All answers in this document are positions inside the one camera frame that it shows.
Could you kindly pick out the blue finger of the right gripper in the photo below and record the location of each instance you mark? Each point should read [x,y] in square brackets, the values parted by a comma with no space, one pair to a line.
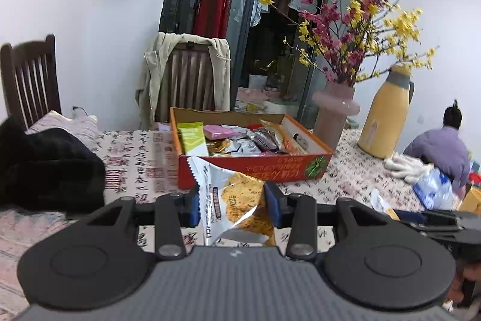
[410,216]
[459,232]

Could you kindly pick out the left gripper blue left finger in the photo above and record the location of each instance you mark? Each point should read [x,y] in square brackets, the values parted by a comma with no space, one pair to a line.
[173,212]

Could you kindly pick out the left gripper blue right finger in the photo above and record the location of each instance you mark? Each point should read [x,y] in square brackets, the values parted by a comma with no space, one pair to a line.
[297,212]

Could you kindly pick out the silver grey snack packet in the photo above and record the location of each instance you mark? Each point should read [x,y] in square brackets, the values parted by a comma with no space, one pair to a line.
[382,206]

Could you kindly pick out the silver oat crisp packet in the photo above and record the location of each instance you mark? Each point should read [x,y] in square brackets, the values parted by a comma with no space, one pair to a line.
[232,205]

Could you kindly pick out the silver red foil snack bag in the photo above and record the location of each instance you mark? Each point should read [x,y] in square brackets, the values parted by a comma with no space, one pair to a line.
[264,143]

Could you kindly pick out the green snack bar packet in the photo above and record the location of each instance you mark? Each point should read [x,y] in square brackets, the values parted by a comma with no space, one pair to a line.
[193,139]

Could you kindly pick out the pink snack packet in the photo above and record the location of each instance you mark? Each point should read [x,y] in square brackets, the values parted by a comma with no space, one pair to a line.
[218,132]

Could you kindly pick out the orange gold snack packet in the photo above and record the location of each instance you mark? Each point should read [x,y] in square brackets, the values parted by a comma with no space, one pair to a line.
[283,139]

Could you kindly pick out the blue white plastic bag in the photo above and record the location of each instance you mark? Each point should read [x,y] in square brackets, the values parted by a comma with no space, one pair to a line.
[434,190]

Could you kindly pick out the white work gloves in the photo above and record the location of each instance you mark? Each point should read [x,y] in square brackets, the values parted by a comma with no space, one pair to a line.
[406,168]

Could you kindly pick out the calligraphy tablecloth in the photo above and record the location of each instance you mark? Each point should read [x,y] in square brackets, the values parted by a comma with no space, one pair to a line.
[144,165]

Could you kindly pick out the person in purple jacket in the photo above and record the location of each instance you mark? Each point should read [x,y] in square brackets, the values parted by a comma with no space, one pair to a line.
[444,149]

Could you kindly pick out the yellow thermos jug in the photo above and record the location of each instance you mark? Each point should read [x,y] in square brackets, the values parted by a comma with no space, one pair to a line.
[387,114]

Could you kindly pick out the beige jacket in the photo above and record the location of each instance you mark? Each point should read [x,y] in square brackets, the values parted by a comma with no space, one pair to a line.
[154,64]

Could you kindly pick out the wooden chair with jacket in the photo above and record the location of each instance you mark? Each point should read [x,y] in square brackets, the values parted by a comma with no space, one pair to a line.
[187,82]

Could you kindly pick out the black cloth bundle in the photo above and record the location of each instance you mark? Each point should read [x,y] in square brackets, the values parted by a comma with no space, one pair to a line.
[49,171]

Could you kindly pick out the folded patterned blanket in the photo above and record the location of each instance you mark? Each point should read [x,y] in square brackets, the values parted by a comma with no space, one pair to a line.
[20,229]

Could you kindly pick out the yellow and red flower branches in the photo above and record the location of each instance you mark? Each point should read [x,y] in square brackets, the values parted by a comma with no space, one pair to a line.
[344,39]

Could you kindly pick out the dark wooden chair left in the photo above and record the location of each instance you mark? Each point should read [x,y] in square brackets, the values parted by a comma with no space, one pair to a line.
[29,80]

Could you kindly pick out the red traditional dress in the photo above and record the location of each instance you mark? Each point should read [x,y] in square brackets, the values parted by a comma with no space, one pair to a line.
[211,18]

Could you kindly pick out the pink ring vase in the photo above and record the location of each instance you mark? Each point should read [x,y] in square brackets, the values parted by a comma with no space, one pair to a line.
[335,104]

